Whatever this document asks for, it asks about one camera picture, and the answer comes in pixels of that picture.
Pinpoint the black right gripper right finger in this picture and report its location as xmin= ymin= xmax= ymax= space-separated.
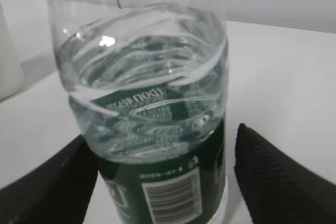
xmin=234 ymin=123 xmax=335 ymax=223

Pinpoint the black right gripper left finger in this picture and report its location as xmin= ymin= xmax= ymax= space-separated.
xmin=1 ymin=135 xmax=98 ymax=223

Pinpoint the white paper cup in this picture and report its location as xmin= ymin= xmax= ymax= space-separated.
xmin=1 ymin=5 xmax=25 ymax=100

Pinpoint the clear green-label water bottle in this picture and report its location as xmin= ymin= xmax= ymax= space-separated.
xmin=48 ymin=0 xmax=229 ymax=223

